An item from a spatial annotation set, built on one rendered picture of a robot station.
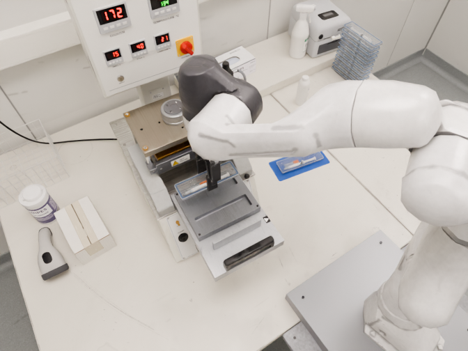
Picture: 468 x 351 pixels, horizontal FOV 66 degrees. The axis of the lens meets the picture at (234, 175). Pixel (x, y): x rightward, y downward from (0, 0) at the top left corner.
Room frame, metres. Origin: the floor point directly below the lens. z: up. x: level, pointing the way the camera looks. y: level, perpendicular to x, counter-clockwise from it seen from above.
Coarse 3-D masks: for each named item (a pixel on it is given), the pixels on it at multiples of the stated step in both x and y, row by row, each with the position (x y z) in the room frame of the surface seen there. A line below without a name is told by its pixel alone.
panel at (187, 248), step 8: (248, 184) 0.66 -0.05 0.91; (168, 216) 0.53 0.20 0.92; (176, 216) 0.54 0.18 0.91; (168, 224) 0.51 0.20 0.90; (176, 224) 0.52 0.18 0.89; (184, 224) 0.53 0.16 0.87; (176, 232) 0.51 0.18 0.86; (184, 232) 0.51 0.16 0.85; (176, 240) 0.49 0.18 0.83; (192, 240) 0.50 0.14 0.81; (184, 248) 0.48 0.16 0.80; (192, 248) 0.49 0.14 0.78; (184, 256) 0.46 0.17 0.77
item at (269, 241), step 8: (264, 240) 0.41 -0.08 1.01; (272, 240) 0.41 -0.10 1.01; (248, 248) 0.39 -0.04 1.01; (256, 248) 0.39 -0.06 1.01; (264, 248) 0.39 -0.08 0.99; (232, 256) 0.36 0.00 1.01; (240, 256) 0.36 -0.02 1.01; (248, 256) 0.37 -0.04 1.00; (224, 264) 0.35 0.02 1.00; (232, 264) 0.35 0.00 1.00
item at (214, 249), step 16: (176, 208) 0.54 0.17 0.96; (240, 224) 0.48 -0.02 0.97; (256, 224) 0.46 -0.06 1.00; (272, 224) 0.48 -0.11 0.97; (208, 240) 0.43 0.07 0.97; (224, 240) 0.42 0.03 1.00; (240, 240) 0.43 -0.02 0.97; (256, 240) 0.43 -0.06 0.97; (208, 256) 0.38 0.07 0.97; (224, 256) 0.38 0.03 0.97; (256, 256) 0.38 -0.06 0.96; (224, 272) 0.34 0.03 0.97
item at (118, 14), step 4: (112, 8) 0.84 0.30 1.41; (116, 8) 0.85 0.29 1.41; (120, 8) 0.85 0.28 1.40; (100, 12) 0.83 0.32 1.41; (104, 12) 0.83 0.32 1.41; (108, 12) 0.84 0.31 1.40; (112, 12) 0.84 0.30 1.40; (116, 12) 0.85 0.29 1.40; (120, 12) 0.85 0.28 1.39; (104, 16) 0.83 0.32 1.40; (108, 16) 0.84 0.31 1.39; (112, 16) 0.84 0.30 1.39; (116, 16) 0.84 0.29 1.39; (120, 16) 0.85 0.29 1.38; (104, 20) 0.83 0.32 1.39; (108, 20) 0.83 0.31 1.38; (112, 20) 0.84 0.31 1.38
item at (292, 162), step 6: (306, 156) 0.88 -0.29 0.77; (312, 156) 0.88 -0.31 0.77; (318, 156) 0.88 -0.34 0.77; (276, 162) 0.85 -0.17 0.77; (282, 162) 0.85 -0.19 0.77; (288, 162) 0.85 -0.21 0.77; (294, 162) 0.85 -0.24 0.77; (300, 162) 0.85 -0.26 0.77; (306, 162) 0.85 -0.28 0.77; (282, 168) 0.82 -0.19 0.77; (288, 168) 0.82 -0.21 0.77; (294, 168) 0.82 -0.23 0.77
